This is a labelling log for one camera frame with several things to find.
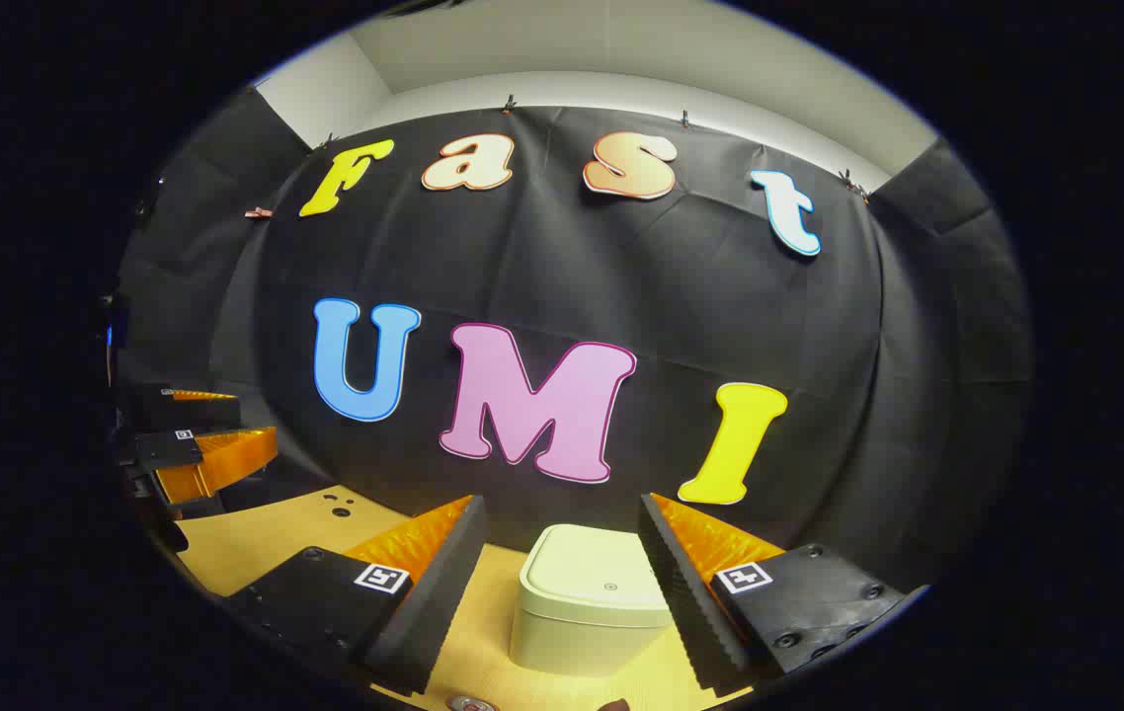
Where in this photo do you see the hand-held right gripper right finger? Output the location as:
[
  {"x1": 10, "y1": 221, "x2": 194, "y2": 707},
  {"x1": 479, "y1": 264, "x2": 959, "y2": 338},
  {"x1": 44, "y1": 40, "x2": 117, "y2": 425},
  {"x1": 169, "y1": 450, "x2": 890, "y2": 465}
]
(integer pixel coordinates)
[{"x1": 637, "y1": 492, "x2": 930, "y2": 694}]

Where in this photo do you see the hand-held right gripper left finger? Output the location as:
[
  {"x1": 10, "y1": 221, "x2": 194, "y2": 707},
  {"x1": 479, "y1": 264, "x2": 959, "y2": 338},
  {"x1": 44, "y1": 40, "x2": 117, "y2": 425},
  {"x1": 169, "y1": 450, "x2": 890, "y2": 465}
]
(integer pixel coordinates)
[{"x1": 224, "y1": 494, "x2": 492, "y2": 696}]

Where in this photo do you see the pale green desktop garbage bin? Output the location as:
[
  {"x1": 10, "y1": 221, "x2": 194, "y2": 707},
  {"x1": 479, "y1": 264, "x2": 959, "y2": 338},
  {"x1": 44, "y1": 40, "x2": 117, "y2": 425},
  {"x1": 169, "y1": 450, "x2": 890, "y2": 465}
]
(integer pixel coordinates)
[{"x1": 510, "y1": 523, "x2": 677, "y2": 678}]

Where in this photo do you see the wooden desktop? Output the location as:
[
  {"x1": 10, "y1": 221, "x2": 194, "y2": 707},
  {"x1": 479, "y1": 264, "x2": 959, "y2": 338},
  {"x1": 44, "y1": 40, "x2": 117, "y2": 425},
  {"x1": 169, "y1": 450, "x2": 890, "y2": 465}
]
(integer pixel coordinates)
[{"x1": 175, "y1": 484, "x2": 756, "y2": 711}]

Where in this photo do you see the black backdrop cloth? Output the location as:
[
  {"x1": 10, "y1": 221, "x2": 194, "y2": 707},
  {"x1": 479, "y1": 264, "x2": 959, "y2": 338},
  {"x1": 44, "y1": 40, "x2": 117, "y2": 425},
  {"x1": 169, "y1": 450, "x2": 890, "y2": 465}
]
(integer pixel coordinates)
[{"x1": 113, "y1": 84, "x2": 1035, "y2": 593}]

